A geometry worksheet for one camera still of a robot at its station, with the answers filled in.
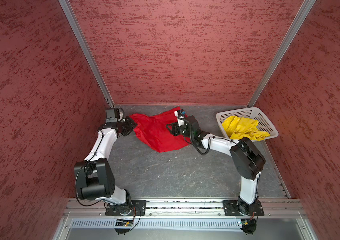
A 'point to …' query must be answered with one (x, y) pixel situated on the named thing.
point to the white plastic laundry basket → (264, 123)
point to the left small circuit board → (122, 222)
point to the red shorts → (152, 130)
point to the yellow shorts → (236, 126)
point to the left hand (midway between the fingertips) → (137, 126)
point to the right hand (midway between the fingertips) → (166, 128)
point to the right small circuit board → (245, 222)
